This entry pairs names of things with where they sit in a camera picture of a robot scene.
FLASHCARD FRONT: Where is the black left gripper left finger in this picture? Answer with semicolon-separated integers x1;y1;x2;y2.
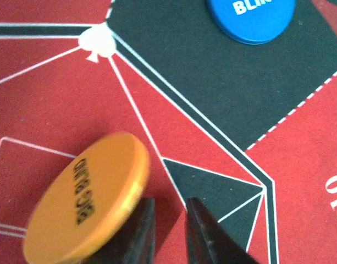
83;198;156;264

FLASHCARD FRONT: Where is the orange big blind button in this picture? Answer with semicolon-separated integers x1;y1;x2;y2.
23;132;150;263

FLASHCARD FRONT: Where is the round red black poker mat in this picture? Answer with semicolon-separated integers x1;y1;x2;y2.
0;1;337;263

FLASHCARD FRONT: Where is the blue small blind button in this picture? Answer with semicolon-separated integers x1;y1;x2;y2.
206;0;296;45

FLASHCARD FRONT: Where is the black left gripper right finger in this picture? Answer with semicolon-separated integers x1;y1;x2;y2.
186;197;257;264

